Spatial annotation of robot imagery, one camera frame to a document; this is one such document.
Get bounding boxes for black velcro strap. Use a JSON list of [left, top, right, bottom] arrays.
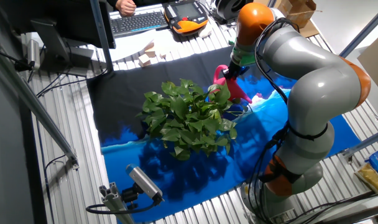
[[259, 157, 302, 185], [285, 122, 330, 142]]

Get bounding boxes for long aluminium frame bar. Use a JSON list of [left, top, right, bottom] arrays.
[[0, 43, 80, 170]]

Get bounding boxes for black computer keyboard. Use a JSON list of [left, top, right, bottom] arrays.
[[109, 11, 169, 37]]

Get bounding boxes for grey monitor stand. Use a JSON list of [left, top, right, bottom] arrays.
[[30, 18, 95, 78]]

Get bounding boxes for flat brown cardboard sheet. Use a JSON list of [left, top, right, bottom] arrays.
[[297, 19, 320, 39]]

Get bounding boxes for blue black printed cloth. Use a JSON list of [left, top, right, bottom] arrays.
[[86, 45, 362, 223]]

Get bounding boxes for silver cylindrical device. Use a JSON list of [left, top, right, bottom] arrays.
[[27, 39, 41, 71]]

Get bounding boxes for green leafy pothos plant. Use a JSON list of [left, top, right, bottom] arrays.
[[136, 78, 249, 162]]

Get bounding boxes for short aluminium profile mount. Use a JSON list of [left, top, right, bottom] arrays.
[[98, 182, 136, 224]]

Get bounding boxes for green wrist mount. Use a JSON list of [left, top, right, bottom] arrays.
[[231, 37, 257, 67]]

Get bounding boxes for black computer monitor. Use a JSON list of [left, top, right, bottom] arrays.
[[0, 0, 117, 50]]

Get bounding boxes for dark sleeved forearm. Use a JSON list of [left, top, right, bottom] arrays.
[[106, 0, 177, 9]]

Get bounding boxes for dark aluminium frame post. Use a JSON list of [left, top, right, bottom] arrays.
[[89, 0, 115, 74]]

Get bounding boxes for black monitor cables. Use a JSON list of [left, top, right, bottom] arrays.
[[35, 67, 109, 98]]

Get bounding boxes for yellow plastic packet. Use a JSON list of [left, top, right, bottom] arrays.
[[354, 163, 378, 194]]

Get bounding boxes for large cardboard panel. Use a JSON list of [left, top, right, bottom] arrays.
[[357, 37, 378, 100]]

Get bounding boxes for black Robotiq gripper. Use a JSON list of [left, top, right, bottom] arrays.
[[222, 59, 251, 81]]

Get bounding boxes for black ring shaped device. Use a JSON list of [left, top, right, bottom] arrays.
[[214, 0, 254, 24]]

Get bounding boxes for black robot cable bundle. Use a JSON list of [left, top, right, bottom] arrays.
[[246, 17, 302, 224]]

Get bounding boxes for aluminium post with bracket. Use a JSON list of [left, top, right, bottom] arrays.
[[340, 127, 378, 164]]

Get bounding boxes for brown cardboard box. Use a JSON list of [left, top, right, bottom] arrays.
[[271, 0, 318, 29]]

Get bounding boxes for pink plastic watering can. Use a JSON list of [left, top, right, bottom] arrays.
[[212, 64, 253, 105]]

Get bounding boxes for black camera cable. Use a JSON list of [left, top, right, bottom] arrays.
[[85, 198, 159, 215]]

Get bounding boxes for orange black teach pendant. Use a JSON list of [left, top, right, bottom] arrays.
[[163, 0, 210, 35]]

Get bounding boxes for thin black cable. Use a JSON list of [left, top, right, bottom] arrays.
[[35, 118, 67, 224]]

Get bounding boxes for large wooden block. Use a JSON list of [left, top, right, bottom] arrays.
[[144, 42, 157, 58], [137, 53, 152, 68]]

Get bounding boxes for person hand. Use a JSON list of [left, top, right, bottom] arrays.
[[115, 0, 137, 17]]

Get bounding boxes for silver camera on mount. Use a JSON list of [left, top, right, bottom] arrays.
[[126, 164, 165, 203]]

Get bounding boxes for white rounded object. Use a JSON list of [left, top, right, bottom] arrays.
[[198, 23, 213, 39]]

